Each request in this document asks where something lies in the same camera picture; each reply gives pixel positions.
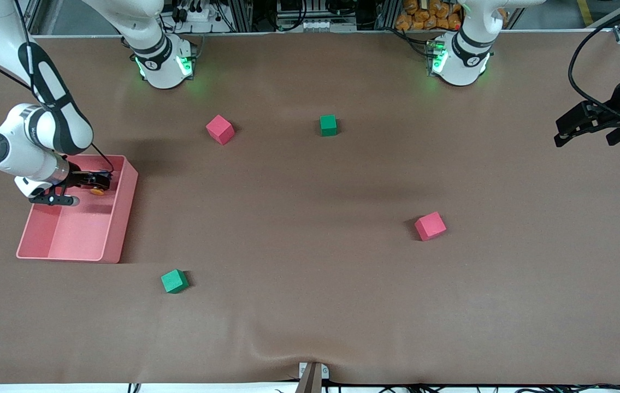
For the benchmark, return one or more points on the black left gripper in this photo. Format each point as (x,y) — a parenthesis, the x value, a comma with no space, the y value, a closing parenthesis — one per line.
(618,105)

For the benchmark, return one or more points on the pile of orange packets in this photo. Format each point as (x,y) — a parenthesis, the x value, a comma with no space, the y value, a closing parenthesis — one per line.
(424,16)

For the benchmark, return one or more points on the orange mushroom push button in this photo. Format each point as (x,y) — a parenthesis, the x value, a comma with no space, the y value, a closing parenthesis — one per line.
(97,191)

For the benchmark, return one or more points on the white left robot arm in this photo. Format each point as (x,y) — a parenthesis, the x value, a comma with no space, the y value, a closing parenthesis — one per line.
(465,60)

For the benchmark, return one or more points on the aluminium profile post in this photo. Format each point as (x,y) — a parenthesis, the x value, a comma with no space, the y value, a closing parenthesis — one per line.
(312,376)

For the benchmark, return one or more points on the pink foam cube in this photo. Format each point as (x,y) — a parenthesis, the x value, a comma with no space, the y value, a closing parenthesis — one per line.
(430,226)
(219,130)

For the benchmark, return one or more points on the white terminal strip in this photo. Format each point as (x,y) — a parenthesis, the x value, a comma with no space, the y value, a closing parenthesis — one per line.
(326,25)

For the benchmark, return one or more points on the green foam cube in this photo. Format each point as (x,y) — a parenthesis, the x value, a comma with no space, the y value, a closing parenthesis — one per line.
(173,281)
(328,125)

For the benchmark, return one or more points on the pink plastic bin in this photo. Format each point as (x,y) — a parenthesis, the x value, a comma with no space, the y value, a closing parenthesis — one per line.
(86,232)

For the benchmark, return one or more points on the white power strip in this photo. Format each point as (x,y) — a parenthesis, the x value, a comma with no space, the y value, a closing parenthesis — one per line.
(195,12)

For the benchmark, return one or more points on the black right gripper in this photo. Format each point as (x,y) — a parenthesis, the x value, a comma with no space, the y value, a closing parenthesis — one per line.
(78,178)

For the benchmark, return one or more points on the brown table cover mat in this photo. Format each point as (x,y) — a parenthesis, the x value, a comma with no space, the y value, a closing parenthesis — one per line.
(310,305)

